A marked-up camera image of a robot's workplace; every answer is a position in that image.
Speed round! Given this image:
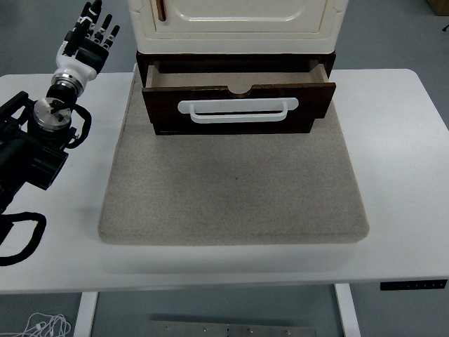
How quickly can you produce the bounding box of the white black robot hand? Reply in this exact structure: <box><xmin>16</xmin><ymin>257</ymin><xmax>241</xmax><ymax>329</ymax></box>
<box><xmin>55</xmin><ymin>0</ymin><xmax>121</xmax><ymax>81</ymax></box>

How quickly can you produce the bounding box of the dark wood drawer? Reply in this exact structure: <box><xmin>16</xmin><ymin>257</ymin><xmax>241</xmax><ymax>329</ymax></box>
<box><xmin>141</xmin><ymin>59</ymin><xmax>337</xmax><ymax>133</ymax></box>

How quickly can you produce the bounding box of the white drawer handle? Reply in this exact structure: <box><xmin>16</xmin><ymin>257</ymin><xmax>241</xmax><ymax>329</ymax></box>
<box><xmin>177</xmin><ymin>97</ymin><xmax>300</xmax><ymax>124</ymax></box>

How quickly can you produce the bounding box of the dark wood drawer housing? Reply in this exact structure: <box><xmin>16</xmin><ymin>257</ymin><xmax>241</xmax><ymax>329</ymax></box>
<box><xmin>135</xmin><ymin>50</ymin><xmax>337</xmax><ymax>136</ymax></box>

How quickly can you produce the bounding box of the cream cabinet with door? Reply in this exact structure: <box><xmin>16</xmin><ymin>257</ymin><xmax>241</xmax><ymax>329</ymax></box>
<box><xmin>126</xmin><ymin>0</ymin><xmax>349</xmax><ymax>54</ymax></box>

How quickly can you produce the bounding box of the beige fabric mat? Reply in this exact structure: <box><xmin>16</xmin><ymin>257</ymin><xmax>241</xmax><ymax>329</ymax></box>
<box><xmin>97</xmin><ymin>68</ymin><xmax>370</xmax><ymax>246</ymax></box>

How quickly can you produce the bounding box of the white table leg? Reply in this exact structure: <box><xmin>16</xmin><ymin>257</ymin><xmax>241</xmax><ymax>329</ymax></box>
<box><xmin>334</xmin><ymin>283</ymin><xmax>362</xmax><ymax>337</ymax></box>
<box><xmin>72</xmin><ymin>291</ymin><xmax>100</xmax><ymax>337</ymax></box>

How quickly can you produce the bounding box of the brown cardboard box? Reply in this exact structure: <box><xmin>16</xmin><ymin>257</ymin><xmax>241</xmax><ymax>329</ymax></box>
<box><xmin>426</xmin><ymin>0</ymin><xmax>449</xmax><ymax>17</ymax></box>

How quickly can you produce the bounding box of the black table control panel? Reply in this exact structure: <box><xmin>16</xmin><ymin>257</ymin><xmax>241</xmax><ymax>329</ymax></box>
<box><xmin>380</xmin><ymin>279</ymin><xmax>449</xmax><ymax>291</ymax></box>

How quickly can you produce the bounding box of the brown wooden door handle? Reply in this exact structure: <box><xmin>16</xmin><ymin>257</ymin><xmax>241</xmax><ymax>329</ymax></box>
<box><xmin>155</xmin><ymin>0</ymin><xmax>169</xmax><ymax>22</ymax></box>

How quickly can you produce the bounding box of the white thin cable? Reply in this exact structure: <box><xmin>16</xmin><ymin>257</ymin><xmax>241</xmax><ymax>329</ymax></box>
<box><xmin>0</xmin><ymin>312</ymin><xmax>72</xmax><ymax>337</ymax></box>

